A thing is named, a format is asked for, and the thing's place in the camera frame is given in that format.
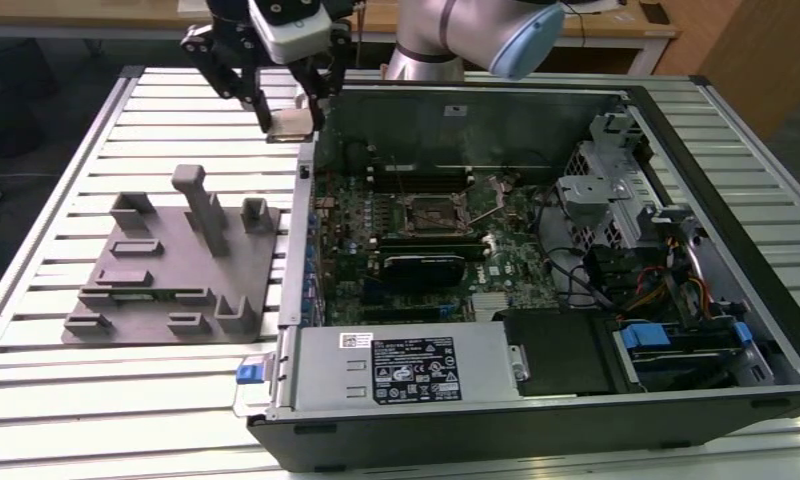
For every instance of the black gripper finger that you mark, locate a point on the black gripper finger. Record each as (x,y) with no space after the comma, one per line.
(222,75)
(336,60)

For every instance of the silver CPU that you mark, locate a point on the silver CPU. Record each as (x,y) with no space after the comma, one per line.
(292,125)

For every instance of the CPU socket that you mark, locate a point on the CPU socket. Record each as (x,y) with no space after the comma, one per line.
(433,212)

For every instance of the wooden desk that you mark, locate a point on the wooden desk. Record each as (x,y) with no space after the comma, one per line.
(106,20)

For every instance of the white case sticker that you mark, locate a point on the white case sticker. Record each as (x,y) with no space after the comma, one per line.
(453,110)

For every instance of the black clipped RAM slot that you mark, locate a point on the black clipped RAM slot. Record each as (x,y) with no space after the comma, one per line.
(420,176)
(420,188)

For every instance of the grey parts rack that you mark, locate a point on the grey parts rack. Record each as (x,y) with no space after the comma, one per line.
(173,260)

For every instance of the long black RAM slot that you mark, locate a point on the long black RAM slot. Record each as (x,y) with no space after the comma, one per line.
(426,249)
(426,240)

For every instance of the black graphics card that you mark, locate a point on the black graphics card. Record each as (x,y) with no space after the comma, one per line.
(422,275)

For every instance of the green motherboard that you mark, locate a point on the green motherboard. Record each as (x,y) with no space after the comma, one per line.
(520,240)

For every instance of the green RAM stick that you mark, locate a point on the green RAM stick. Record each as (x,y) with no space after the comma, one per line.
(140,298)

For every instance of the metal drive cage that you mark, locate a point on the metal drive cage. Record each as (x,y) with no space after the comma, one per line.
(589,192)

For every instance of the small black desk object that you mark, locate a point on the small black desk object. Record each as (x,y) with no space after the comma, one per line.
(653,12)

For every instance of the small silver heatsink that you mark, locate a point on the small silver heatsink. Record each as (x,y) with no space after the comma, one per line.
(492,306)

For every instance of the silver power supply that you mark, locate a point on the silver power supply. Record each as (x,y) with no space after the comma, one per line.
(326,360)

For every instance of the blue case latch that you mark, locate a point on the blue case latch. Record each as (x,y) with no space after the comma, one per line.
(249,374)

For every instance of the wooden cabinet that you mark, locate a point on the wooden cabinet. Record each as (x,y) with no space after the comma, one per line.
(760,60)

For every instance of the black plastic shroud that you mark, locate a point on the black plastic shroud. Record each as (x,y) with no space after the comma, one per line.
(560,350)

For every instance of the blue disk carrier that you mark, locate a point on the blue disk carrier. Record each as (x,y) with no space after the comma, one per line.
(643,336)

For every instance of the black PC case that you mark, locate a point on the black PC case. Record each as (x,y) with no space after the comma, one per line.
(506,440)

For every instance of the blue plastic clip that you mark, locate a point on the blue plastic clip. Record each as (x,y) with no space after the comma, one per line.
(741,334)

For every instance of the metal disk bay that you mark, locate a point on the metal disk bay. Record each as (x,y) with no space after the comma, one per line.
(760,372)

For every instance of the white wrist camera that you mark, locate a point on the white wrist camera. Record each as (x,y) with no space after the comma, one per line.
(293,35)

